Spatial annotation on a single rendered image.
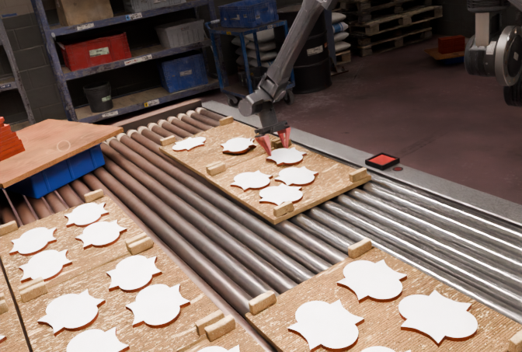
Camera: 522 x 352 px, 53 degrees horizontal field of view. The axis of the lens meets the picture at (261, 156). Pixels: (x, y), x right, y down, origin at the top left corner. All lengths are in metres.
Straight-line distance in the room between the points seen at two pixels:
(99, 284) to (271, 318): 0.45
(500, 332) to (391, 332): 0.18
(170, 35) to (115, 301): 5.01
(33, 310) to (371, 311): 0.75
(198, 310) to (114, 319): 0.18
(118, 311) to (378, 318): 0.55
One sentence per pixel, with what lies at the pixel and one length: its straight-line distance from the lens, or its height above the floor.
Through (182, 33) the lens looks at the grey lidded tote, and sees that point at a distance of 6.13.
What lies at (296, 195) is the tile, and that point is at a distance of 1.49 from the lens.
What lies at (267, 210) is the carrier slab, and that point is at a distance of 1.45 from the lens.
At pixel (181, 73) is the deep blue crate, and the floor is 0.34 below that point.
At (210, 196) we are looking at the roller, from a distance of 1.64.
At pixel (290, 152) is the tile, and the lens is 1.76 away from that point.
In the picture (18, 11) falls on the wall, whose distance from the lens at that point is 6.44.
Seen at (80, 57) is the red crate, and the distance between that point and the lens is 5.87.
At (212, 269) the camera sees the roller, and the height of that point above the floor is 0.92.
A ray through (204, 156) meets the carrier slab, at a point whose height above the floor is 0.94.
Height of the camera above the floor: 1.62
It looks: 22 degrees down
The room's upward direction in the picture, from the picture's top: 9 degrees counter-clockwise
